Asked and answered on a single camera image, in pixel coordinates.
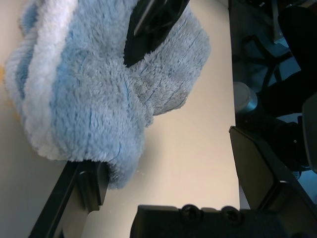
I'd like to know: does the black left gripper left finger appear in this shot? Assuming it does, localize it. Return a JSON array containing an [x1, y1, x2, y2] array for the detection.
[[28, 161, 110, 238]]

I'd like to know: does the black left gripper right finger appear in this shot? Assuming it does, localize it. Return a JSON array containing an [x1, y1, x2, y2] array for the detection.
[[228, 125, 317, 212]]

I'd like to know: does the silver metal cylinder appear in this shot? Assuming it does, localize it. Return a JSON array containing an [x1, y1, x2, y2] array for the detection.
[[234, 81, 260, 115]]

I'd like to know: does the light blue fluffy rag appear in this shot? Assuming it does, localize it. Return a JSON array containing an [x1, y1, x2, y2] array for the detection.
[[3, 0, 212, 190]]

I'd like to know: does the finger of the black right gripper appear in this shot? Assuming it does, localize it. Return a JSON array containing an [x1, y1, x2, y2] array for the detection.
[[122, 0, 191, 68]]

